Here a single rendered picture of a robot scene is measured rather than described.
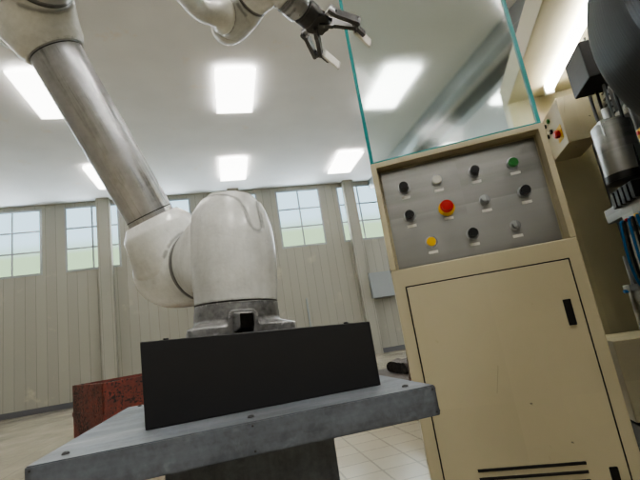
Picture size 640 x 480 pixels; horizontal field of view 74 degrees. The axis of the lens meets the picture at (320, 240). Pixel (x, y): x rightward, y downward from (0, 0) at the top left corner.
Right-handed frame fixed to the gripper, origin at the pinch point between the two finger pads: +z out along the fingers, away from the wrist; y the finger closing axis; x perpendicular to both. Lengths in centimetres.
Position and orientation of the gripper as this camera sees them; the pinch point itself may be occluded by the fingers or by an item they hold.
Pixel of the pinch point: (351, 52)
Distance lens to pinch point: 144.5
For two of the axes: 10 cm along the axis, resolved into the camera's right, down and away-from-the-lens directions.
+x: 1.6, -9.1, 3.8
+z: 7.4, 3.7, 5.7
